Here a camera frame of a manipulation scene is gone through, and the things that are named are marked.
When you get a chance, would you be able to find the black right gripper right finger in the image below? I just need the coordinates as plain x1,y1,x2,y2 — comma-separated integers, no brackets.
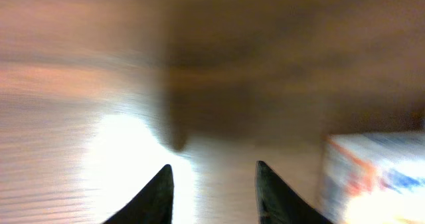
255,161,332,224

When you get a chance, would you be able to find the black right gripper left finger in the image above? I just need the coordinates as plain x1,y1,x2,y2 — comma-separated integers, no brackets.
104,164,174,224

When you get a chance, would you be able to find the orange Kleenex tissue box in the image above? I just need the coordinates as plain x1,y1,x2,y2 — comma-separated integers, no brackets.
317,131,424,224

